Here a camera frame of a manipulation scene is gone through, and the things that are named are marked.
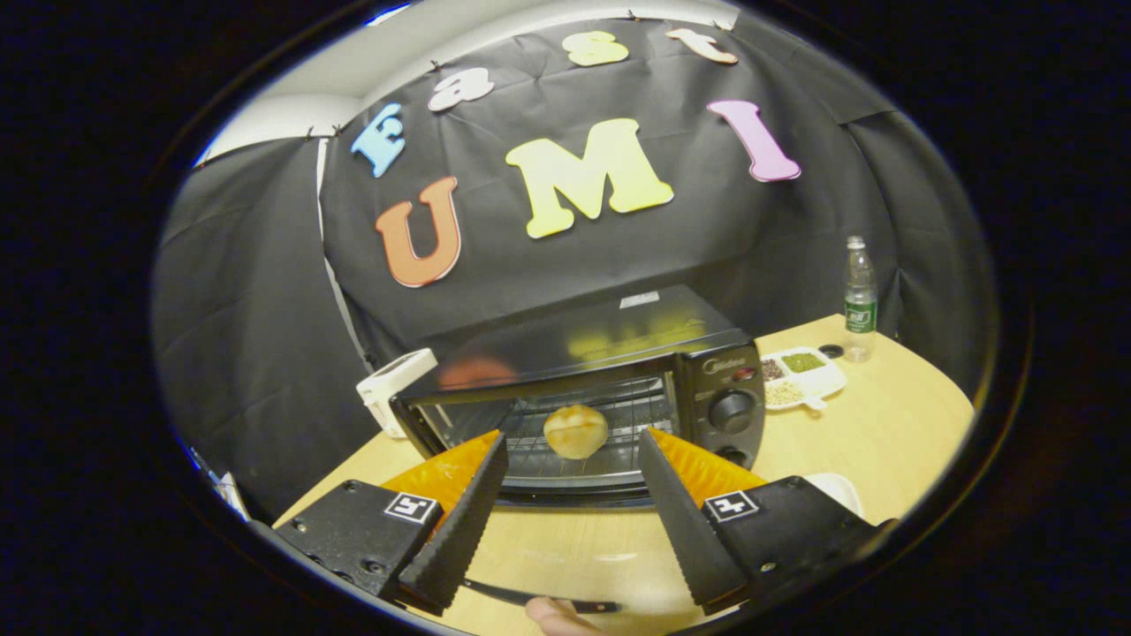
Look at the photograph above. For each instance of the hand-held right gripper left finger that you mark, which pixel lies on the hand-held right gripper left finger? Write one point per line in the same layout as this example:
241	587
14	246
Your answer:
455	539

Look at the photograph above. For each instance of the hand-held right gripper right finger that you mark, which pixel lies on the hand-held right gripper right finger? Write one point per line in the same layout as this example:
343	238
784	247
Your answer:
689	530

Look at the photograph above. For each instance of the black electric oven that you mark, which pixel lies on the black electric oven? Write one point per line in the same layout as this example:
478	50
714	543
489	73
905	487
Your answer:
716	389

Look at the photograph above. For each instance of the round bread bun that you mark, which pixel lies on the round bread bun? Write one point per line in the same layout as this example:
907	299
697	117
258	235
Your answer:
575	431

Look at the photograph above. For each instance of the white square plate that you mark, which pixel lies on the white square plate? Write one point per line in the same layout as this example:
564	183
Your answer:
839	490

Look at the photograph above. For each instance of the white toaster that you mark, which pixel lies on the white toaster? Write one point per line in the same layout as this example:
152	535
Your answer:
389	389

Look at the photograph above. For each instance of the white divided dish with grains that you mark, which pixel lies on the white divided dish with grains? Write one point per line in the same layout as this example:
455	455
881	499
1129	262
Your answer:
808	375

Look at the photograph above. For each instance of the small black bottle cap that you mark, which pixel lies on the small black bottle cap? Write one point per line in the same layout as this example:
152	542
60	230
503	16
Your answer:
831	351

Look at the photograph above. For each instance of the clear plastic water bottle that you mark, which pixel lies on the clear plastic water bottle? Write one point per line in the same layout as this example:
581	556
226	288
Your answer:
860	305

